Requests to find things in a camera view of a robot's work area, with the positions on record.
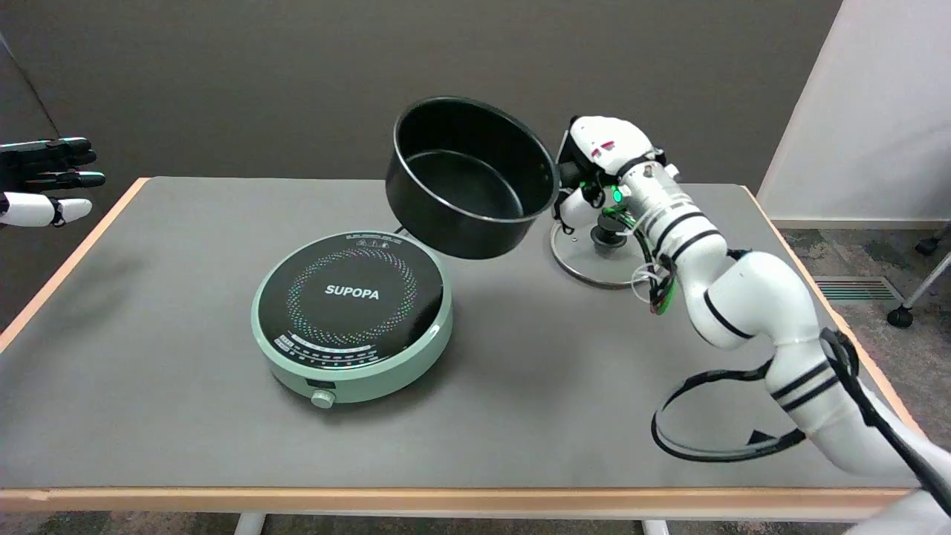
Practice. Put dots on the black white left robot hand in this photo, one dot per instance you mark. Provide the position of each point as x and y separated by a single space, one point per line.
37 174

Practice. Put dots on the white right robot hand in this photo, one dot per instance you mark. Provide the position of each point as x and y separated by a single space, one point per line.
605 141

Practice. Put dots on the black soup pot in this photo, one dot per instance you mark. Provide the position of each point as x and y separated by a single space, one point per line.
461 200

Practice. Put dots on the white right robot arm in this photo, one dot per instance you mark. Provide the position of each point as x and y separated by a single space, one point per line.
750 297

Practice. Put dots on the glass pot lid black knob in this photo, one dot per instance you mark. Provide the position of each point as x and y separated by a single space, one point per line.
583 260

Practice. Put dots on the green round induction stove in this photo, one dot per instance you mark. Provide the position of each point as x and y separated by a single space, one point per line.
353 297

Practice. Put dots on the grey table mat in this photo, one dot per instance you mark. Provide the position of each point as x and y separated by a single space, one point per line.
148 371

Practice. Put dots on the floor vent grille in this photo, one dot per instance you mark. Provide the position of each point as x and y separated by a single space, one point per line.
854 290

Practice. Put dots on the grey chair leg black caster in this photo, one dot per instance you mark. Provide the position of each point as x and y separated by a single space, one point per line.
921 290
927 245

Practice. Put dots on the white table leg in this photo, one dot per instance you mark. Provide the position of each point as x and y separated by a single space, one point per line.
250 524
655 527

